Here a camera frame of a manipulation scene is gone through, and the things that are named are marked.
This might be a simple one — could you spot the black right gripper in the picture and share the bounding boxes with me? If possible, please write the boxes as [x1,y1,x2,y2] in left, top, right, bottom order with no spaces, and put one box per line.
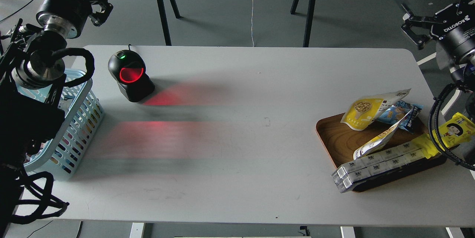
[400,0,475,50]

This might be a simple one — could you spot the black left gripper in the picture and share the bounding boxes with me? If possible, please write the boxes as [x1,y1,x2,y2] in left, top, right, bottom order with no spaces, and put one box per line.
[36,0,114,27]

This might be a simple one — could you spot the yellow nut snack pouch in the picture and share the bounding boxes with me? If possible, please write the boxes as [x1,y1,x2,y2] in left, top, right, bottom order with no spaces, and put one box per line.
[340,88,411,130]

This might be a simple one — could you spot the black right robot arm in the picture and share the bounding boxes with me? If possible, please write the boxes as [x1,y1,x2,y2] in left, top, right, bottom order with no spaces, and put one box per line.
[401,0,475,66]

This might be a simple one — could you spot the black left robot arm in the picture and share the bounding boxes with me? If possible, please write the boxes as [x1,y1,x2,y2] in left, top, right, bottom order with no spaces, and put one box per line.
[0,0,113,237]

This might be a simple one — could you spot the blue snack bag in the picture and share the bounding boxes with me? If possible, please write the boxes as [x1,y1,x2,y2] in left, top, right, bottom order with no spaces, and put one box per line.
[376,100,424,133]

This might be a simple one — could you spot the light blue plastic basket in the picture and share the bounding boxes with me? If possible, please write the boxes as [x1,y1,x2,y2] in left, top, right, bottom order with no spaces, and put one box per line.
[24,79,105,181]

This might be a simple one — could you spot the yellow cartoon snack pack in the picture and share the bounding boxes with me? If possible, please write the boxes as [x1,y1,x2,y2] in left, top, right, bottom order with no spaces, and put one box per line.
[411,112,475,159]

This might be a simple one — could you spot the white yellow snack pouch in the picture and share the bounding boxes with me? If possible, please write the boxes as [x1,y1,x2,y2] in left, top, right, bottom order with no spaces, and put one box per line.
[353,122,399,160]

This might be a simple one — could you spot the silver boxed snack strip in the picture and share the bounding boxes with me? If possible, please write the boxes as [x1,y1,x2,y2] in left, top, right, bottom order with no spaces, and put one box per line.
[331,142,425,193]

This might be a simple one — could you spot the black barcode scanner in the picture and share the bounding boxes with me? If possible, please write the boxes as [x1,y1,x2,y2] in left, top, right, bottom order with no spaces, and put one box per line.
[108,44,155,103]

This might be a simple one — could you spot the black background table legs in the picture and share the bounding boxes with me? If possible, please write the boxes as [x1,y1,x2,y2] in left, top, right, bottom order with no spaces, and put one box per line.
[157,0,316,47]

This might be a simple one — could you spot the brown wooden tray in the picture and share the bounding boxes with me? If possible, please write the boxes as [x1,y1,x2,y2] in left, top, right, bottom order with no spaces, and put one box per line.
[316,114,447,192]

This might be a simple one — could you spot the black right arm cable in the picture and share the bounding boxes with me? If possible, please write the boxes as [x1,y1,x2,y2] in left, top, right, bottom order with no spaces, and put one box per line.
[428,82,475,172]

